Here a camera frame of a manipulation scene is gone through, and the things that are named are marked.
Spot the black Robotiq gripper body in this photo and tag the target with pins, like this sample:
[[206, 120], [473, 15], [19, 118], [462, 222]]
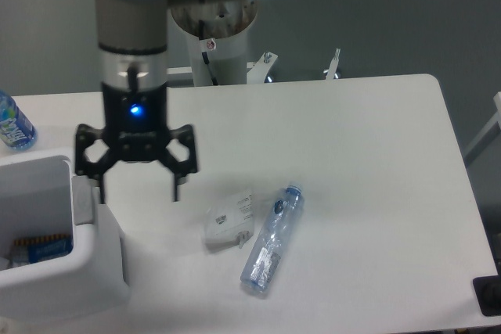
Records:
[[136, 127]]

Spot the white push-button trash can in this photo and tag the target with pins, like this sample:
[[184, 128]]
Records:
[[41, 196]]

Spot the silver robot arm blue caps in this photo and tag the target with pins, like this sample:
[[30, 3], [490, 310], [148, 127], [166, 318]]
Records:
[[133, 43]]

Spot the blue packaging inside trash can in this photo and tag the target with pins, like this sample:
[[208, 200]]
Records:
[[33, 250]]

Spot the blue labelled water bottle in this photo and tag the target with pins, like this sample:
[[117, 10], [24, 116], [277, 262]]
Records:
[[17, 132]]

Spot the crumpled white plastic pouch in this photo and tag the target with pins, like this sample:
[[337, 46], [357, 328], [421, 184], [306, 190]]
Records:
[[230, 222]]

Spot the empty clear plastic bottle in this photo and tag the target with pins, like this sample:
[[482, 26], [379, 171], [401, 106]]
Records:
[[273, 239]]

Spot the black clamp at table edge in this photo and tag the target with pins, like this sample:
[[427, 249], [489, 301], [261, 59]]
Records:
[[487, 290]]

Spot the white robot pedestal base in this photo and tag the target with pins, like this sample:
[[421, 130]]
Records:
[[217, 36]]

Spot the white frame at right edge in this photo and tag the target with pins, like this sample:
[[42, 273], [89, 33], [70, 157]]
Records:
[[488, 133]]

